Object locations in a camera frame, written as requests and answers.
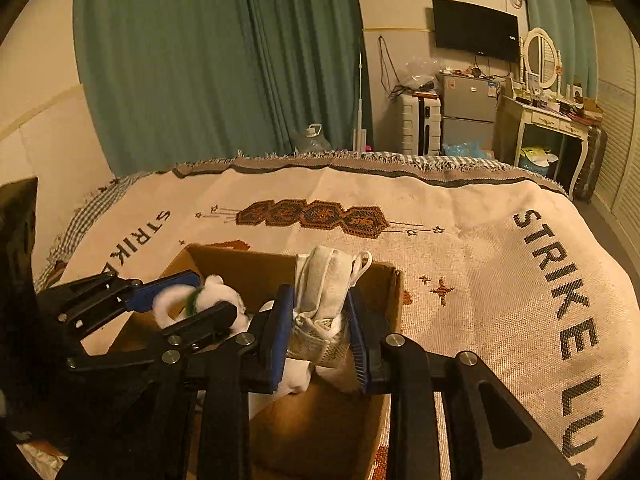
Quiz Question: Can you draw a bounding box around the white dressing table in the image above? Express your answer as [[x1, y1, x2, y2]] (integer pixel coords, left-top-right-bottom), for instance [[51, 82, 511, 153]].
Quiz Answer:
[[499, 94, 592, 202]]

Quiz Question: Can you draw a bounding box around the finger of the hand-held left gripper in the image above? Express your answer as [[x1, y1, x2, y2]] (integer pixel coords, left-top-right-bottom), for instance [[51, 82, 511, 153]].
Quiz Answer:
[[66, 301, 239, 372], [36, 269, 202, 348]]

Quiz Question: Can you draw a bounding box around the cream printed blanket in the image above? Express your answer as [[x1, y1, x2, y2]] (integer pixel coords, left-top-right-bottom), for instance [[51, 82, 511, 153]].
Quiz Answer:
[[47, 159, 640, 480]]

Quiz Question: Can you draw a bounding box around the white louvered wardrobe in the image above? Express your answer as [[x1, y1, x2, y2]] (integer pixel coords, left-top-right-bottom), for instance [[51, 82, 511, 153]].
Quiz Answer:
[[586, 0, 640, 243]]

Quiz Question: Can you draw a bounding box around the blue plastic bag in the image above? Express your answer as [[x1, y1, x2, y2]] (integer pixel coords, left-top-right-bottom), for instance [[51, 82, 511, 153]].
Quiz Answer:
[[442, 140, 494, 160]]

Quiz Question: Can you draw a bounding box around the white cloth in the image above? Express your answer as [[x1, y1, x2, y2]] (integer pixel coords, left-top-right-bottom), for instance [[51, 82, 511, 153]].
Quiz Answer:
[[249, 300, 353, 413]]

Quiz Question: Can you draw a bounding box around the oval white-framed mirror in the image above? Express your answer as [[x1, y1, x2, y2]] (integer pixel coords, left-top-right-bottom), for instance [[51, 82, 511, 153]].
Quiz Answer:
[[522, 27, 563, 94]]

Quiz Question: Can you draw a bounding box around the brown cardboard box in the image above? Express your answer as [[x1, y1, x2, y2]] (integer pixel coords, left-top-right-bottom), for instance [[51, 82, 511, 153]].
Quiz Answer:
[[102, 242, 405, 480]]

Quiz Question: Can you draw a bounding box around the white suitcase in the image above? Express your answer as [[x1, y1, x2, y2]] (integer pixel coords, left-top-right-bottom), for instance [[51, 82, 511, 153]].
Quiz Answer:
[[398, 92, 444, 156]]

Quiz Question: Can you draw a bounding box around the wide green curtain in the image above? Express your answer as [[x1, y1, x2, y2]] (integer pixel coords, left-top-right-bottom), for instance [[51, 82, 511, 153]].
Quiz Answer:
[[72, 0, 374, 175]]

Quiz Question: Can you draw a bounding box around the black wall television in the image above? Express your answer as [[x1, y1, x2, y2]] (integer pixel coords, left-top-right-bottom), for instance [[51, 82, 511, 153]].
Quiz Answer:
[[431, 0, 520, 64]]

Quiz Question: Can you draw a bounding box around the black hanging cable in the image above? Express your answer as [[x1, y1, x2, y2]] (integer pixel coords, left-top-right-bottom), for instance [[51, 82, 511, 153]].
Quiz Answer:
[[377, 35, 402, 97]]

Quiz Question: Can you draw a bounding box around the narrow green curtain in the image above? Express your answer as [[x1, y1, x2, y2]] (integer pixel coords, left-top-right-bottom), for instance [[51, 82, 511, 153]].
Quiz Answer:
[[516, 0, 599, 97]]

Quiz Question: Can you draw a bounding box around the grey mini fridge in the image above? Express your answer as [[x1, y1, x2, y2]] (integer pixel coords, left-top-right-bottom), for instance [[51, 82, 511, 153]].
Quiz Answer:
[[437, 72, 502, 157]]

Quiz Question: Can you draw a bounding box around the white plush toy green collar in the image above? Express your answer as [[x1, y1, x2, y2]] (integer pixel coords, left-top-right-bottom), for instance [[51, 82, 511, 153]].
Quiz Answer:
[[151, 274, 252, 332]]

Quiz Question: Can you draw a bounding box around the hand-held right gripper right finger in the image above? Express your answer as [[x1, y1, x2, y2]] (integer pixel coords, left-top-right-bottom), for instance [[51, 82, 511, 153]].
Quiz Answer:
[[346, 287, 582, 480]]

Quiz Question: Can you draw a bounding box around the yellow basin with white bag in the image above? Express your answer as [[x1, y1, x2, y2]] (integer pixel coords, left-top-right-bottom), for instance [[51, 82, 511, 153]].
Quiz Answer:
[[517, 144, 560, 172]]

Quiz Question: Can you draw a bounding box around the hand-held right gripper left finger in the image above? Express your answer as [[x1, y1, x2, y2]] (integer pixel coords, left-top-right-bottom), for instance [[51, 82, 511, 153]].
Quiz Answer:
[[114, 284, 297, 480]]

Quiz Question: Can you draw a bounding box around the white standing pole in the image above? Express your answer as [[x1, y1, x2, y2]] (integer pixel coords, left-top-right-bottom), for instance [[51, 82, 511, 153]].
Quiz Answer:
[[352, 47, 369, 151]]

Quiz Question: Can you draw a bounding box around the clear water jug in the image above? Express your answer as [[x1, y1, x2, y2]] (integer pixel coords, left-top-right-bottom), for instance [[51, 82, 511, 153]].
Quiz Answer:
[[291, 123, 332, 154]]

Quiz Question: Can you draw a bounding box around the clear plastic bag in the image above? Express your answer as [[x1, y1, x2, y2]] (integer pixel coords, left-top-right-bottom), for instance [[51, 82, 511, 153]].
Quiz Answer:
[[402, 57, 442, 94]]

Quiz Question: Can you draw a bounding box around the white fabric pouch with loop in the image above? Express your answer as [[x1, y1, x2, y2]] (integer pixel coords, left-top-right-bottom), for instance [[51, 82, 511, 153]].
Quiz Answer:
[[287, 245, 374, 367]]

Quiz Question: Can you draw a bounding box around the brown suitcase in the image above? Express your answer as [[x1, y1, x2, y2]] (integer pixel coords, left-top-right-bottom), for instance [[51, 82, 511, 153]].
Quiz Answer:
[[572, 122, 609, 202]]

